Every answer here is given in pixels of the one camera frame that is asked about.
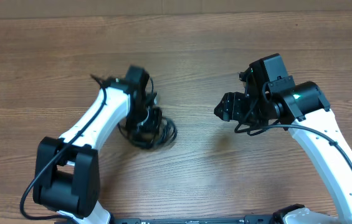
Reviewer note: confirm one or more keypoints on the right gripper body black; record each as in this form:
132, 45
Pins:
252, 111

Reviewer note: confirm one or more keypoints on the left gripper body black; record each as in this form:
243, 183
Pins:
143, 121

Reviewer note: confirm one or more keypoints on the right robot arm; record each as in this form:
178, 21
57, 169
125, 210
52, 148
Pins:
307, 115

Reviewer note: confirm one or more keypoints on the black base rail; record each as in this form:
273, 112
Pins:
213, 219

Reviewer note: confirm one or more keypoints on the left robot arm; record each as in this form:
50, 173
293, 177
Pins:
67, 178

